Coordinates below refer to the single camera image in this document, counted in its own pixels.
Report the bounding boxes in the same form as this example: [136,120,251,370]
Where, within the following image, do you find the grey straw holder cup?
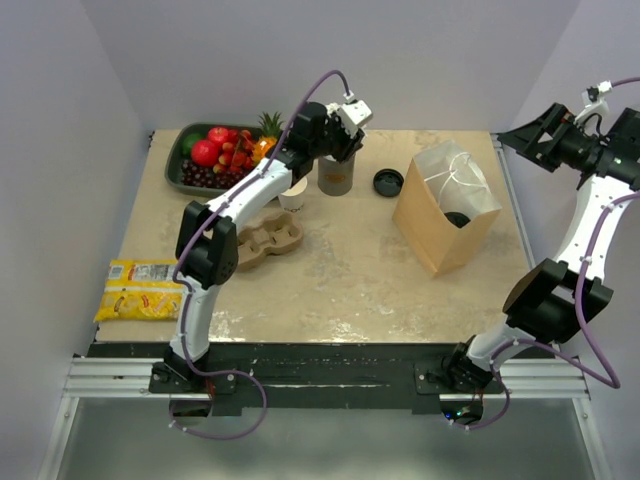
[317,155,356,196]

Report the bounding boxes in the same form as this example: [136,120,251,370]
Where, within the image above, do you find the toy pineapple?
[252,112,284,165]

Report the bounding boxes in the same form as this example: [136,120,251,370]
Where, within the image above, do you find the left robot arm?
[152,99,372,392]

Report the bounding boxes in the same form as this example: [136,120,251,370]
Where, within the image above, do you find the brown paper bag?
[392,140,502,277]

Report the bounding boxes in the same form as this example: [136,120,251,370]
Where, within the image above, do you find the dark grapes bunch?
[180,160,250,190]

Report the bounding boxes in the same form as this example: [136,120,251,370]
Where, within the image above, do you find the dark green fruit tray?
[165,117,281,198]

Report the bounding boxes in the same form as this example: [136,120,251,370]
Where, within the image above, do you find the green lime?
[181,132,203,156]

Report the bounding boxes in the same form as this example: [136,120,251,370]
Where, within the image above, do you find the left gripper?
[310,108,364,164]

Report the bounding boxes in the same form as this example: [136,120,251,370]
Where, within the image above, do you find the brown cardboard cup carrier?
[237,210,304,272]

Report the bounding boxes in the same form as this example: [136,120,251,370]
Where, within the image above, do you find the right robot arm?
[441,103,639,393]

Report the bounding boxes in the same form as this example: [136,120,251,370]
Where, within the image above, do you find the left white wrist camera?
[337,100,373,138]

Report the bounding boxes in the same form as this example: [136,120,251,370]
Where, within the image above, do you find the yellow snack bag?
[94,260,184,323]

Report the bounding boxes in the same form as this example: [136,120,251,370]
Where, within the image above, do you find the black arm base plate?
[88,342,528,417]

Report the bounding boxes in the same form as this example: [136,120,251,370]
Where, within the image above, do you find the black cup lid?
[372,168,404,198]
[444,212,470,229]

